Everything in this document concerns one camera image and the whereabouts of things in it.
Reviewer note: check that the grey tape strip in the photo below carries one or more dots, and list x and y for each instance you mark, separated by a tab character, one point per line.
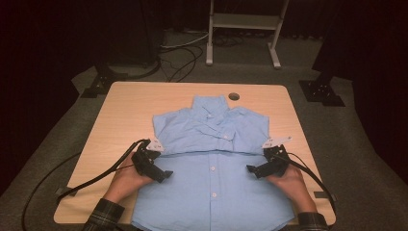
320	195
61	190

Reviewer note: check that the round table grommet hole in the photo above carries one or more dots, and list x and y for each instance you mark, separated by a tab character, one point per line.
234	96

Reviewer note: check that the black stand base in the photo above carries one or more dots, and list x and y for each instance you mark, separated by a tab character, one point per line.
320	93
102	80

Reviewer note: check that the person's left hand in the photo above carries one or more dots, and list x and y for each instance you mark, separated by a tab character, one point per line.
126	181

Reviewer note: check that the dark curtain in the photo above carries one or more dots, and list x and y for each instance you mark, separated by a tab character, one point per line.
378	96
32	96

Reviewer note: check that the person's right hand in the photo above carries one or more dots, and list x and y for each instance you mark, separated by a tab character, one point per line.
293	186

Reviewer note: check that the white metal stand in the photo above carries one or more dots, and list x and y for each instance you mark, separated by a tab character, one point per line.
245	20

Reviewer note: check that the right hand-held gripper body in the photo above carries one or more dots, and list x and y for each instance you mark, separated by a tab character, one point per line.
275	163

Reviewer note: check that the light blue button shirt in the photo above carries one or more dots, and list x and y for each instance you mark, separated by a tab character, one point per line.
211	186

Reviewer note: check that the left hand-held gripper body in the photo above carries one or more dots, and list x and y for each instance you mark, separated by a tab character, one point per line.
146	163

